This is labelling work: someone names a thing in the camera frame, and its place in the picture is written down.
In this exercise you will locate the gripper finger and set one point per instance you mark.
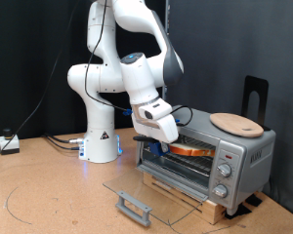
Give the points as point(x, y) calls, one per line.
point(165, 148)

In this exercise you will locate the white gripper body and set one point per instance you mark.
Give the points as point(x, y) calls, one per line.
point(159, 126)

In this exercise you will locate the white bread slice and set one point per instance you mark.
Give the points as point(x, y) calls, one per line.
point(192, 151)

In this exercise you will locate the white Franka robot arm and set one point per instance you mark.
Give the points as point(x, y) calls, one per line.
point(140, 81)

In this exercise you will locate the silver oven knob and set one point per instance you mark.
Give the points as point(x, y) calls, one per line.
point(224, 170)
point(220, 190)

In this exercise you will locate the silver toaster oven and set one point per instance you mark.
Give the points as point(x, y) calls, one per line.
point(250, 169)

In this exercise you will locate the round wooden cutting board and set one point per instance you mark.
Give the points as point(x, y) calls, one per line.
point(236, 125)

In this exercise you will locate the slotted wooden base block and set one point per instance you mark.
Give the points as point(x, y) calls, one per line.
point(211, 211)

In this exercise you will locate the grey fabric backdrop curtain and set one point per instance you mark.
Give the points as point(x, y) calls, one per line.
point(218, 48)

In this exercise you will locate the black metal bookend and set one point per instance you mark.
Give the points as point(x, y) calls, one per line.
point(250, 85)

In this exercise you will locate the silver vertical metal pole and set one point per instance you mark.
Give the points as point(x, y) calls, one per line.
point(168, 13)

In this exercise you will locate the black fabric backdrop curtain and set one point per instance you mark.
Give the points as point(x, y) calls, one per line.
point(22, 65)

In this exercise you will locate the grey emergency stop box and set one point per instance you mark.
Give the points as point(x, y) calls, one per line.
point(9, 144)

